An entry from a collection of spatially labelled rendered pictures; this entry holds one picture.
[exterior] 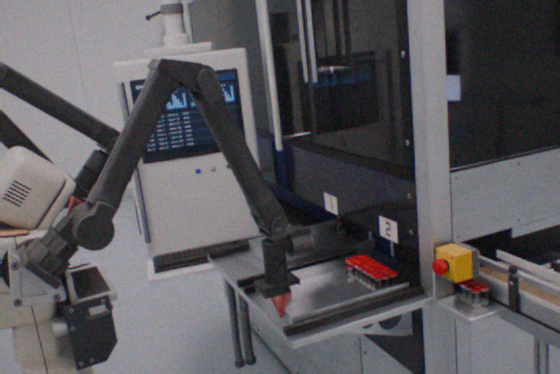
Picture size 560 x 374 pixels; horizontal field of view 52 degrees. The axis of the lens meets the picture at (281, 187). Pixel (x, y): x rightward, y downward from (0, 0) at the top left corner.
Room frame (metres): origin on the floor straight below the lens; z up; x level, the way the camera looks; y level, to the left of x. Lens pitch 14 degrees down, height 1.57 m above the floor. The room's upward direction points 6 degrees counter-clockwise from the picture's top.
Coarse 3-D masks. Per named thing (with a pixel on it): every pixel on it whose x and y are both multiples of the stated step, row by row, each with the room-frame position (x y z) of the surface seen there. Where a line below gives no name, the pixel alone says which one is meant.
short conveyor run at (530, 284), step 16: (480, 256) 1.40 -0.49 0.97; (496, 256) 1.43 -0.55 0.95; (512, 256) 1.38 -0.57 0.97; (480, 272) 1.39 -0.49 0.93; (496, 272) 1.38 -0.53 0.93; (512, 272) 1.24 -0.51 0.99; (528, 272) 1.36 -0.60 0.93; (544, 272) 1.28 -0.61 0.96; (496, 288) 1.31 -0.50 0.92; (512, 288) 1.25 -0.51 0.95; (528, 288) 1.27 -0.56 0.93; (544, 288) 1.20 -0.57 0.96; (512, 304) 1.25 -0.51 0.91; (528, 304) 1.22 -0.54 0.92; (544, 304) 1.18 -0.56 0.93; (512, 320) 1.26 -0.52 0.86; (528, 320) 1.22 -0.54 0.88; (544, 320) 1.17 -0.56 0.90; (544, 336) 1.17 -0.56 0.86
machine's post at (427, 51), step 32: (416, 0) 1.38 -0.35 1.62; (416, 32) 1.39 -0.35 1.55; (416, 64) 1.39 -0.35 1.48; (416, 96) 1.40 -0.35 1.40; (416, 128) 1.40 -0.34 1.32; (416, 160) 1.41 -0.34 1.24; (448, 160) 1.39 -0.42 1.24; (416, 192) 1.42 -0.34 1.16; (448, 192) 1.39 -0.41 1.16; (448, 224) 1.38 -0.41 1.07; (448, 288) 1.38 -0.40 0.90; (448, 320) 1.38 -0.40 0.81; (448, 352) 1.38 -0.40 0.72
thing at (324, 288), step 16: (352, 256) 1.64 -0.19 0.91; (304, 272) 1.58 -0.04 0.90; (320, 272) 1.60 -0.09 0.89; (336, 272) 1.60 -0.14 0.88; (256, 288) 1.51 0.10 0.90; (304, 288) 1.51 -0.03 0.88; (320, 288) 1.50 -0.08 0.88; (336, 288) 1.49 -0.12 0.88; (352, 288) 1.48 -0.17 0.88; (368, 288) 1.47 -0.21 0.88; (384, 288) 1.39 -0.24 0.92; (400, 288) 1.40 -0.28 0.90; (272, 304) 1.40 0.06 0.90; (288, 304) 1.42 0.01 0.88; (304, 304) 1.41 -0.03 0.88; (320, 304) 1.40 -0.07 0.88; (336, 304) 1.33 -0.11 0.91; (352, 304) 1.35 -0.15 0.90; (288, 320) 1.31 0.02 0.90
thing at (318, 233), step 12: (312, 228) 1.97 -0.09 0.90; (324, 228) 1.99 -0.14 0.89; (252, 240) 1.88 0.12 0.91; (324, 240) 1.89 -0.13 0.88; (336, 240) 1.88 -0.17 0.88; (348, 240) 1.86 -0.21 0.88; (360, 240) 1.85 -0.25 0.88; (372, 240) 1.77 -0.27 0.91; (312, 252) 1.79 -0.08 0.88; (324, 252) 1.70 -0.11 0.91; (336, 252) 1.72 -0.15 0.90; (360, 252) 1.75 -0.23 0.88; (288, 264) 1.65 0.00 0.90
